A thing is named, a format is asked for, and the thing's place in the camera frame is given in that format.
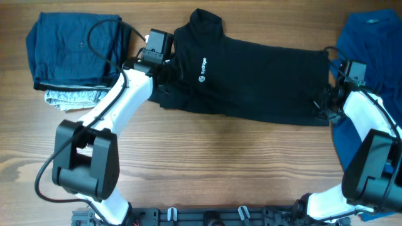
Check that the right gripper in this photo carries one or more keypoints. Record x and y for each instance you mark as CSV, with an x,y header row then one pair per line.
x,y
317,102

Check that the black polo shirt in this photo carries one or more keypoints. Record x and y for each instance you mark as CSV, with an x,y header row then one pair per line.
x,y
212,73

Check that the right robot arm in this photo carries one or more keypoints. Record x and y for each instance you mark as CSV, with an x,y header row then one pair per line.
x,y
371,183

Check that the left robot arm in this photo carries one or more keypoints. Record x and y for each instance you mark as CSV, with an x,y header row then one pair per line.
x,y
86,160

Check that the blue polo shirt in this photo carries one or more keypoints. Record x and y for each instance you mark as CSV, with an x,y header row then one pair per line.
x,y
375,39

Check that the folded light grey garment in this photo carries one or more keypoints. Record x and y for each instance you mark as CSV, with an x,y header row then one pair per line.
x,y
74,100

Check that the folded dark blue garment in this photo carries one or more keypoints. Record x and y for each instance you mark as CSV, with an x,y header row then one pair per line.
x,y
64,25

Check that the right grey rail clip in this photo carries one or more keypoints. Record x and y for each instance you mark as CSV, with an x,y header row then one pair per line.
x,y
244,215

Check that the grey rail clip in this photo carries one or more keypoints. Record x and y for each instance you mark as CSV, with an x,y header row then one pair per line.
x,y
244,215
172,214

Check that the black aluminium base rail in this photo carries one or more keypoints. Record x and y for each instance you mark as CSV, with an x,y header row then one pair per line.
x,y
266,216

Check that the left grey rail clip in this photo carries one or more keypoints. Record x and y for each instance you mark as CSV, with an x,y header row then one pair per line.
x,y
172,214

